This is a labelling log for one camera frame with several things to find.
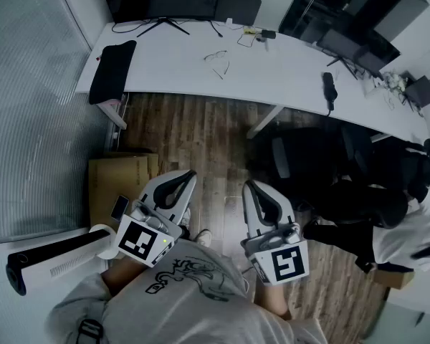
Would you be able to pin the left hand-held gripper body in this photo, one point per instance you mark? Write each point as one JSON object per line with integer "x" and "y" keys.
{"x": 136, "y": 240}

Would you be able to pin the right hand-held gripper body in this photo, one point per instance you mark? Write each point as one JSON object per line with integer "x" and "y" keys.
{"x": 285, "y": 262}

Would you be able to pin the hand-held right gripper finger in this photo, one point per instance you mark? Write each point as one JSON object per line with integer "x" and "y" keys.
{"x": 250, "y": 210}
{"x": 285, "y": 208}

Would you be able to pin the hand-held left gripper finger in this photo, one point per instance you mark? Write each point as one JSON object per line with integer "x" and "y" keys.
{"x": 186, "y": 201}
{"x": 147, "y": 192}

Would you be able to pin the eyeglasses with thin frame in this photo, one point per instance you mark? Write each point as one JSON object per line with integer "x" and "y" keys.
{"x": 211, "y": 56}

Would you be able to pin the person's right forearm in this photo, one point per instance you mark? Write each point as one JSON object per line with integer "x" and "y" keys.
{"x": 272, "y": 299}

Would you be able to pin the person's left forearm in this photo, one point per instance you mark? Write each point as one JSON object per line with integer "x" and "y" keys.
{"x": 123, "y": 274}

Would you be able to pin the white shoe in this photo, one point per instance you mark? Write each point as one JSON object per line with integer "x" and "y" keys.
{"x": 185, "y": 219}
{"x": 203, "y": 237}

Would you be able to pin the smartphone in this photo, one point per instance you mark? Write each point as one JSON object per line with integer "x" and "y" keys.
{"x": 119, "y": 208}

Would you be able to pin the large cardboard box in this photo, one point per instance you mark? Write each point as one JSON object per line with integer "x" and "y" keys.
{"x": 111, "y": 177}

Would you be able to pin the white tower fan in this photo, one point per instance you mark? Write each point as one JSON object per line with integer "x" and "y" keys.
{"x": 57, "y": 262}

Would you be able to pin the grey printed t-shirt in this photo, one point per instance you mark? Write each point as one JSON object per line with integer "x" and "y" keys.
{"x": 186, "y": 310}

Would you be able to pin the black mesh office chair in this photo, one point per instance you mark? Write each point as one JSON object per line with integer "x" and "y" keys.
{"x": 356, "y": 149}

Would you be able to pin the small brown cardboard box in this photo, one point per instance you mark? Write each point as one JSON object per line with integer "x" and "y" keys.
{"x": 394, "y": 278}

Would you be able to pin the black padded sleeve bag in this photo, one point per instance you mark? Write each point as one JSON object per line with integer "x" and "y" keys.
{"x": 111, "y": 72}

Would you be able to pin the black power strip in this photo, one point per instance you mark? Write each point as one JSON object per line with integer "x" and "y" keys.
{"x": 329, "y": 86}

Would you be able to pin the black pen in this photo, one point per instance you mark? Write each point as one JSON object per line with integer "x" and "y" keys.
{"x": 420, "y": 319}

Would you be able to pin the grey window blinds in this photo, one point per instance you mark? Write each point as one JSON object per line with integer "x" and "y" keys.
{"x": 28, "y": 102}

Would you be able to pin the white power strip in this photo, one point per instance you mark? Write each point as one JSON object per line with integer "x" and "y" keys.
{"x": 266, "y": 44}

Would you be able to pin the white flower bunch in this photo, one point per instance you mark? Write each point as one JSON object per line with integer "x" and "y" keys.
{"x": 394, "y": 82}

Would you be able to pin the black adapter box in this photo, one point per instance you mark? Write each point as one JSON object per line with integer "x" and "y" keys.
{"x": 268, "y": 34}

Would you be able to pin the black flat monitor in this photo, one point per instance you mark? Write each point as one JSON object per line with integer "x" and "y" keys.
{"x": 362, "y": 50}

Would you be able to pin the dark grey box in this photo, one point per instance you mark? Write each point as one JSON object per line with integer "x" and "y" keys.
{"x": 423, "y": 91}

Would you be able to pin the dark grey divider panel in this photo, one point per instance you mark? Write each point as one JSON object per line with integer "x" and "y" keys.
{"x": 238, "y": 9}

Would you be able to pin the dark glass cabinet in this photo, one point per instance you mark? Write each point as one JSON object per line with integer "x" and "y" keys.
{"x": 329, "y": 9}

